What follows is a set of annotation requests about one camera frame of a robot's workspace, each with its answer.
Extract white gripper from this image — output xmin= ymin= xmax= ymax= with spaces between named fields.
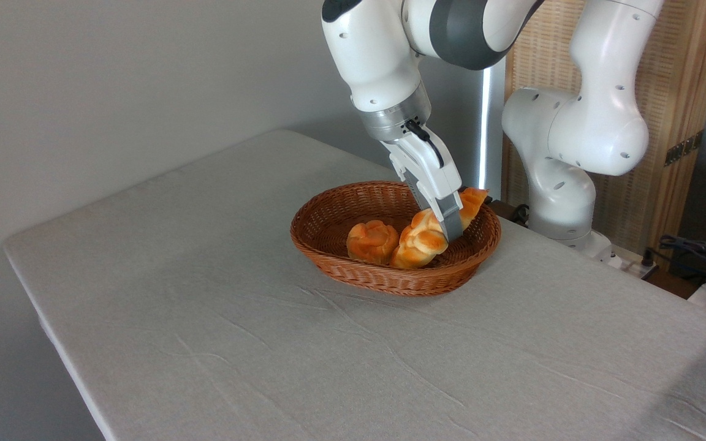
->
xmin=381 ymin=126 xmax=466 ymax=243

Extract long braided bread loaf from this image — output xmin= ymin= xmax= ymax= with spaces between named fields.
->
xmin=389 ymin=187 xmax=490 ymax=271

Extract round golden bread roll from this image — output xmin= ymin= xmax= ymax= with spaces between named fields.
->
xmin=346 ymin=220 xmax=400 ymax=266

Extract brown wicker basket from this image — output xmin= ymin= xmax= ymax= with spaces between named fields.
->
xmin=290 ymin=181 xmax=502 ymax=298

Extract grey tablecloth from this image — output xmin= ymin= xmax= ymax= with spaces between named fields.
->
xmin=2 ymin=129 xmax=706 ymax=441

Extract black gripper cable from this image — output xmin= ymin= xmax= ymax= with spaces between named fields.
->
xmin=404 ymin=119 xmax=446 ymax=167

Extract black cable bundle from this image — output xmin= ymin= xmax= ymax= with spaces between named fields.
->
xmin=644 ymin=235 xmax=706 ymax=284

